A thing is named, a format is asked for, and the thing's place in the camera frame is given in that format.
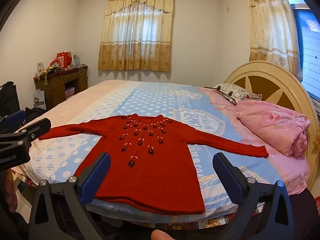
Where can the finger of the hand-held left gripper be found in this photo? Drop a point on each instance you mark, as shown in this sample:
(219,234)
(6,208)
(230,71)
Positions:
(15,118)
(35,128)

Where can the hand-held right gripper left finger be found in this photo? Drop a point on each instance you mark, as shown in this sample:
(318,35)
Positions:
(96,177)

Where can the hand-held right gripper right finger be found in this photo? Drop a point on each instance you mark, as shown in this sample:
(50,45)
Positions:
(227,180)

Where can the red knitted sweater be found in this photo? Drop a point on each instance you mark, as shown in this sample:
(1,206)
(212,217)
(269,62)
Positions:
(150,160)

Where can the person's right hand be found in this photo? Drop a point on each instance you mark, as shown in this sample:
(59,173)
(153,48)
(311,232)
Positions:
(161,235)

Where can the black bag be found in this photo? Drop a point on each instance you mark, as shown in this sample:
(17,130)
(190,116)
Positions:
(8,97)

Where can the white paper bag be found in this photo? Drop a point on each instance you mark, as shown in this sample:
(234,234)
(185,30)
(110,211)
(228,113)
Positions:
(39,101)

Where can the brown wooden cabinet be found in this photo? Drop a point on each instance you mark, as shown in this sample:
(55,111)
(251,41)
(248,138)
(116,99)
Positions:
(57,85)

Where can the pale pink bed cover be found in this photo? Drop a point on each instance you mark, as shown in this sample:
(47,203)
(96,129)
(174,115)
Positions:
(75,100)

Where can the pink boxes in desk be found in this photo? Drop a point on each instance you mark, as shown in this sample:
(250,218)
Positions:
(70,92)

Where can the green striped cloth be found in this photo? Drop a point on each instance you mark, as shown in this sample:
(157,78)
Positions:
(50,71)

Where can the pink pillow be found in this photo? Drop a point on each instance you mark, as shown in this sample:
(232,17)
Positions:
(272,127)

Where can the red gift bag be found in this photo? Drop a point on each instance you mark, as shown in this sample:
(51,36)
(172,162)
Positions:
(64,60)

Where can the dark cloth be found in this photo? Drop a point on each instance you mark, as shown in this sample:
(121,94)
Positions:
(303,212)

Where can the patterned pillow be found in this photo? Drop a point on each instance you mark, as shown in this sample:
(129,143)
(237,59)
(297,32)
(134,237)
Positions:
(235,92)

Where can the bed with blue dotted sheet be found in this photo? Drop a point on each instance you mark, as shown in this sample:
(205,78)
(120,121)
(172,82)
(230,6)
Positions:
(175,105)

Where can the cream and brown headboard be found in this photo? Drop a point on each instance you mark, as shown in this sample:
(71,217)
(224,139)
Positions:
(275,80)

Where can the wide beige flowered curtain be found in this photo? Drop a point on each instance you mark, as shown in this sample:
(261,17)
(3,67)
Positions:
(135,30)

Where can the narrow beige flowered curtain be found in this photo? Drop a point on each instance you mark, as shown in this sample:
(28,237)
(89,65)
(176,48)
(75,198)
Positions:
(272,30)

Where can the window with blue frame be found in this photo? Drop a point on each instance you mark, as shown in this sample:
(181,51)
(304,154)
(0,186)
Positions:
(310,50)

